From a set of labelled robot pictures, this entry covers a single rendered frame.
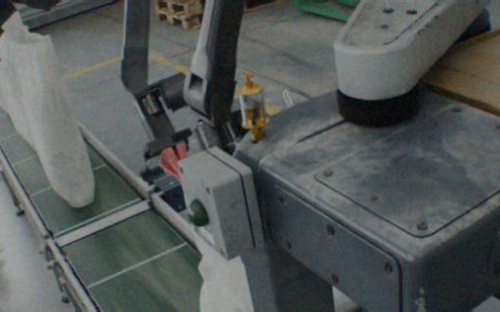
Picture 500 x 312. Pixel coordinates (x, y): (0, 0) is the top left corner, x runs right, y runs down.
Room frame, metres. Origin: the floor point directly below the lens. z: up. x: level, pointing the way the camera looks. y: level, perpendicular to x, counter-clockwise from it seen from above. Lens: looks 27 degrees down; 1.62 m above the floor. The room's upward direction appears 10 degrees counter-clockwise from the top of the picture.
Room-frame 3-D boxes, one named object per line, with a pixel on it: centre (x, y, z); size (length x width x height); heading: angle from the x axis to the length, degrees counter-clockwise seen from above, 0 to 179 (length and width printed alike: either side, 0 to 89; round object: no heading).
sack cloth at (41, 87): (2.47, 0.79, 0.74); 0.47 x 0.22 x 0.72; 25
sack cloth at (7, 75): (3.14, 1.12, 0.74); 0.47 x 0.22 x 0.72; 28
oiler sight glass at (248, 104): (0.61, -0.01, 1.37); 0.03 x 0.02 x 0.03; 27
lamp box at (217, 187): (0.58, 0.04, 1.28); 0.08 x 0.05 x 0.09; 27
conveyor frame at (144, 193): (3.10, 1.11, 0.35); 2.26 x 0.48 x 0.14; 27
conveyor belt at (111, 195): (3.12, 1.12, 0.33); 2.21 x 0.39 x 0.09; 27
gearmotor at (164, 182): (2.40, 0.40, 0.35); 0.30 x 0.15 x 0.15; 27
